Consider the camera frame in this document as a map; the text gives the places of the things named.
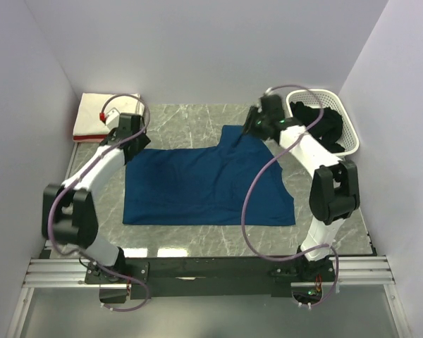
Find blue t-shirt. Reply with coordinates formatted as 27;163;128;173
122;125;297;227

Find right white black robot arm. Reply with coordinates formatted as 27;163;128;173
241;94;360;281

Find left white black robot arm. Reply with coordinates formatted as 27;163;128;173
42;113;150;283

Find folded white t-shirt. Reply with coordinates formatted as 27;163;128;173
73;93;145;135

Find black clothes in basket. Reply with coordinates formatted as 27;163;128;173
290;101;345;154

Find folded red t-shirt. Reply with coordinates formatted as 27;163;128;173
73;134;107;143

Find white plastic laundry basket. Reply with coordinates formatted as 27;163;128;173
286;89;360;158

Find black base beam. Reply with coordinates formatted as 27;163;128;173
85;256;335;303

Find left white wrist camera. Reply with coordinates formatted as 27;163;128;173
99;108;121;129

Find aluminium rail frame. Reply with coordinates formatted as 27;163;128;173
6;256;412;337

